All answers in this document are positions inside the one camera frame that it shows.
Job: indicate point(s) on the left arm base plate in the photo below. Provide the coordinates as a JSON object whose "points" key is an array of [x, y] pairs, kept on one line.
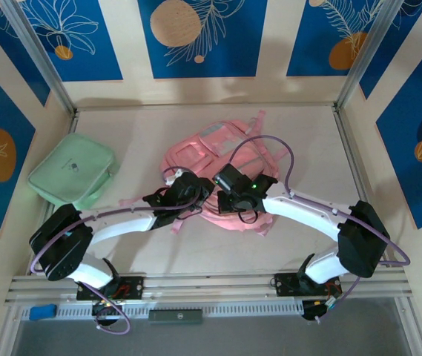
{"points": [[132, 287]]}

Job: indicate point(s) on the small blue block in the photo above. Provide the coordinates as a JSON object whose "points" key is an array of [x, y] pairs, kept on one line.
{"points": [[42, 312]]}

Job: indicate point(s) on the pink school backpack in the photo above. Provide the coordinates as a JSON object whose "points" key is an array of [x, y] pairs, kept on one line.
{"points": [[203, 152]]}

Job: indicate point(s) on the aluminium front rail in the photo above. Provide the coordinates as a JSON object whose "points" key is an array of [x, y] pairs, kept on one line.
{"points": [[210, 285]]}

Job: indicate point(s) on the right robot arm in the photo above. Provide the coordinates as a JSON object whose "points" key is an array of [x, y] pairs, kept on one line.
{"points": [[299, 211]]}

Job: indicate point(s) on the aluminium frame post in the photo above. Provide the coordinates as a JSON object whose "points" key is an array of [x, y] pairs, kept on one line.
{"points": [[370, 48], [36, 55]]}

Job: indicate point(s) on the mint green zip pouch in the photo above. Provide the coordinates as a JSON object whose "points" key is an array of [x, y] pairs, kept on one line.
{"points": [[69, 170]]}

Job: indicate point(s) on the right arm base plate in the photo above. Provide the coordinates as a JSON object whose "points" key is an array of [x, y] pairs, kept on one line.
{"points": [[286, 285]]}

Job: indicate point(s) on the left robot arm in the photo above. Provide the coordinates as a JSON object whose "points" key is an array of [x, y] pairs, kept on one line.
{"points": [[121, 227]]}

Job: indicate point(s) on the blue panel with beige circle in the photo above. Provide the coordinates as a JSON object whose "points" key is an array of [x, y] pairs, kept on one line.
{"points": [[233, 44]]}

